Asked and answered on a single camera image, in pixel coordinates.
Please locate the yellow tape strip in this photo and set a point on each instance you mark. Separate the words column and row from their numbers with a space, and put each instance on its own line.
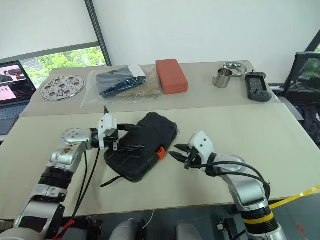
column 307, row 191

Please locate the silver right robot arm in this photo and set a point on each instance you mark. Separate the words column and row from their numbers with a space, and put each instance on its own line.
column 250, row 190

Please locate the stainless steel bowl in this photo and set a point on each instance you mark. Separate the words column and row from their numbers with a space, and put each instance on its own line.
column 241, row 70

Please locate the grey rounded shape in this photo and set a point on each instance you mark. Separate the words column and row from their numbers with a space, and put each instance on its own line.
column 127, row 231

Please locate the black tool case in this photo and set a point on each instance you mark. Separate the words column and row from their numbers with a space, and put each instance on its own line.
column 150, row 135

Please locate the dark blue folded cloth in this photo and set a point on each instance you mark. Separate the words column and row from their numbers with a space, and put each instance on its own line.
column 112, row 80

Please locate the black mesh office chair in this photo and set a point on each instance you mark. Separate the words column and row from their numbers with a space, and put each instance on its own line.
column 307, row 75

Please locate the dark grey handheld device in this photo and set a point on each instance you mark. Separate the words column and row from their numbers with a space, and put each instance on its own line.
column 257, row 87

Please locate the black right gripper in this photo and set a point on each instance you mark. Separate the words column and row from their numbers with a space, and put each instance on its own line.
column 192, row 157

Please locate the open laptop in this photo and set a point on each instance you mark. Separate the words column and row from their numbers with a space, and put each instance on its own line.
column 10, row 112

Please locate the red brick block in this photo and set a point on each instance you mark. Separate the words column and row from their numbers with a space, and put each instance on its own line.
column 172, row 78

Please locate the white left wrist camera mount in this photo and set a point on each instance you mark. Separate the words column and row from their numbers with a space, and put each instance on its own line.
column 107, row 122

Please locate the round perforated metal plate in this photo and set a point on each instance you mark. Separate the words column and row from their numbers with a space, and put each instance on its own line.
column 62, row 87

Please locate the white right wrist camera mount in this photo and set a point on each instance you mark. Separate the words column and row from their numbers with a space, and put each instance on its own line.
column 202, row 145

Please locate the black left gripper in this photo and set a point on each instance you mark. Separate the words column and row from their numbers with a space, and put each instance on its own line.
column 111, row 142

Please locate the clear plastic bag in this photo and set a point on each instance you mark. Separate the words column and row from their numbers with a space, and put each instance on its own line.
column 91, row 101

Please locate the dark grey window post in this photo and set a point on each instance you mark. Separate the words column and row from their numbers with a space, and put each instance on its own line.
column 97, row 32

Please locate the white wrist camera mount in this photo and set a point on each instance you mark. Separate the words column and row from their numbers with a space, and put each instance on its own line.
column 202, row 145
column 107, row 122

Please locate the small black bracket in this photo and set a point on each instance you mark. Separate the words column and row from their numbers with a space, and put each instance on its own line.
column 228, row 225

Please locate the stainless steel cup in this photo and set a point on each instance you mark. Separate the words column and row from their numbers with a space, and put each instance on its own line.
column 222, row 81

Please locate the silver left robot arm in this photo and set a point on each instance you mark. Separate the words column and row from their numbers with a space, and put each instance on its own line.
column 72, row 137

